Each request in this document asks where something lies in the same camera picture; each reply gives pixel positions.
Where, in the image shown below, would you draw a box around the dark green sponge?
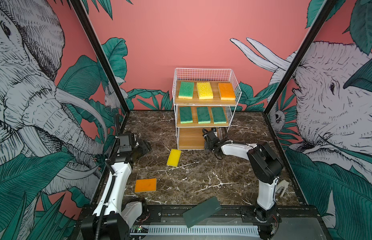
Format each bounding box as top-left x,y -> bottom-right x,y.
179,107 -> 193,124
211,107 -> 227,124
197,107 -> 211,124

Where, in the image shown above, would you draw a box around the orange sponge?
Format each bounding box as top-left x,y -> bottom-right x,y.
135,178 -> 157,193
218,83 -> 236,101

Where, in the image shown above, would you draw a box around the yellow sponge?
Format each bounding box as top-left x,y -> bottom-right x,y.
197,82 -> 214,100
167,149 -> 182,167

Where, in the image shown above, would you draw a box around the bright green sponge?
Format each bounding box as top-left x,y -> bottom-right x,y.
178,82 -> 194,100

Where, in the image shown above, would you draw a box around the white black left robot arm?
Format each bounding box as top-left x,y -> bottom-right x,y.
80,132 -> 151,240

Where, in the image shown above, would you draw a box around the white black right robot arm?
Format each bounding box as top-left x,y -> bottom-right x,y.
202,128 -> 284,223

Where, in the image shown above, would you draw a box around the large dark green foam block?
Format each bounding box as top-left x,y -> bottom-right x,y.
183,197 -> 222,228

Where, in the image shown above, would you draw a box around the white stapler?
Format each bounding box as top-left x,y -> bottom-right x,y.
276,180 -> 290,197

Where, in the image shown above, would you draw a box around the white wire three-tier shelf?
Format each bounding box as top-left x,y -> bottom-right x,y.
173,68 -> 242,150

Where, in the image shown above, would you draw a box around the white ribbed front rail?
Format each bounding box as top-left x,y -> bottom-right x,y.
130,225 -> 260,237

